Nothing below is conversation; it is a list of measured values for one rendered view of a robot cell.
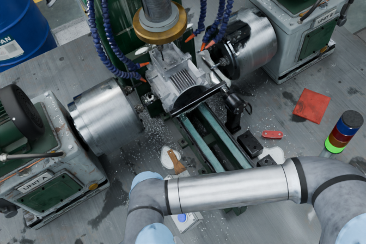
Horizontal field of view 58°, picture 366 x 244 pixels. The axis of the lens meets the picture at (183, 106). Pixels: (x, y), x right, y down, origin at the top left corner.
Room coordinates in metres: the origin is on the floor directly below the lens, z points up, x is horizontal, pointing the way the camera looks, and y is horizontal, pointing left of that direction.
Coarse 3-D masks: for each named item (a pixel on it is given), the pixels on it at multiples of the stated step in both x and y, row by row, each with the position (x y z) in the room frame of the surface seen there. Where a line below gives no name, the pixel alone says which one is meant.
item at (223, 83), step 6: (216, 84) 0.72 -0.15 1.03; (222, 84) 0.71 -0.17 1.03; (210, 90) 0.70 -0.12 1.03; (216, 90) 0.70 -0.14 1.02; (198, 96) 0.68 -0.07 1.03; (204, 96) 0.68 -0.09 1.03; (210, 96) 0.69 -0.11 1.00; (186, 102) 0.66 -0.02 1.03; (192, 102) 0.66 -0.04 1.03; (198, 102) 0.67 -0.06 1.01; (174, 108) 0.65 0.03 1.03; (180, 108) 0.64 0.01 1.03; (186, 108) 0.65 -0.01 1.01; (174, 114) 0.63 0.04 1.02
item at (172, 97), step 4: (148, 64) 0.84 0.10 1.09; (152, 64) 0.83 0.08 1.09; (148, 68) 0.83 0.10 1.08; (152, 68) 0.83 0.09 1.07; (200, 80) 0.71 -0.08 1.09; (204, 80) 0.71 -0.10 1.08; (200, 84) 0.70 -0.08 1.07; (168, 96) 0.68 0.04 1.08; (172, 96) 0.67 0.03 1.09; (176, 96) 0.67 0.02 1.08; (172, 100) 0.66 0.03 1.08; (204, 100) 0.71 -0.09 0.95; (176, 116) 0.66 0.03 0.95
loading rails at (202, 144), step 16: (208, 112) 0.67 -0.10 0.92; (192, 128) 0.61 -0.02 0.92; (208, 128) 0.63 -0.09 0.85; (224, 128) 0.58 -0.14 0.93; (192, 144) 0.54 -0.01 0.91; (208, 144) 0.56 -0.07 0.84; (224, 144) 0.52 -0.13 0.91; (208, 160) 0.46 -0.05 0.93; (240, 160) 0.44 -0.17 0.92; (240, 208) 0.27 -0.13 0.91
